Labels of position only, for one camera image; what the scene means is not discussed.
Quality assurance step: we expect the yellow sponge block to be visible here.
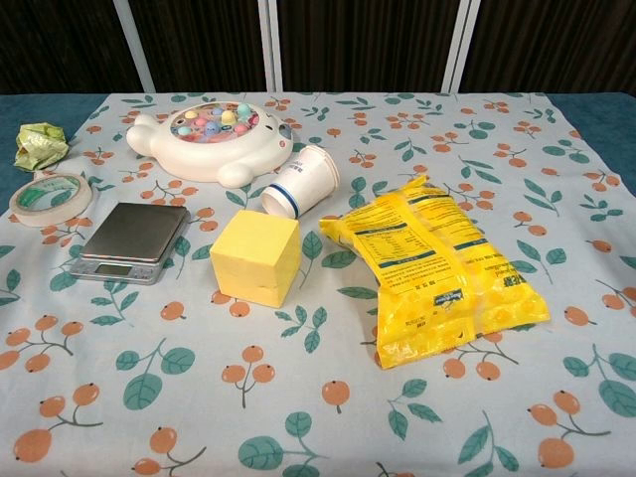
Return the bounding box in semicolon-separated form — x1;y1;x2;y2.
209;209;302;308

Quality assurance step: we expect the small digital scale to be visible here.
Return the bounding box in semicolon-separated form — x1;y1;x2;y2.
69;202;191;285

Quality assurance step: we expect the white paper cup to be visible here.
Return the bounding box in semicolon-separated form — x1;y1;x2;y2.
261;144;341;219

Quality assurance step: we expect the yellow snack bag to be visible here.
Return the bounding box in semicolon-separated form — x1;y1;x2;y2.
318;174;553;370

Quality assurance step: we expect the white fish-shaped toy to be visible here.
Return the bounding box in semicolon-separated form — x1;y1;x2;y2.
125;100;295;186

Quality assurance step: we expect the floral fruit print tablecloth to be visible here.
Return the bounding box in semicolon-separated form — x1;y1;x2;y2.
0;91;636;477

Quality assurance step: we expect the dark folding partition screen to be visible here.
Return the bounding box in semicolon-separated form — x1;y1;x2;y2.
0;0;636;94

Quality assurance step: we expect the white tape roll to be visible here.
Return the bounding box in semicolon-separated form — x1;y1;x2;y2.
8;173;93;229

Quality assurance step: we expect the crumpled green paper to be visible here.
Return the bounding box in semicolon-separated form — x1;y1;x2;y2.
13;123;68;172

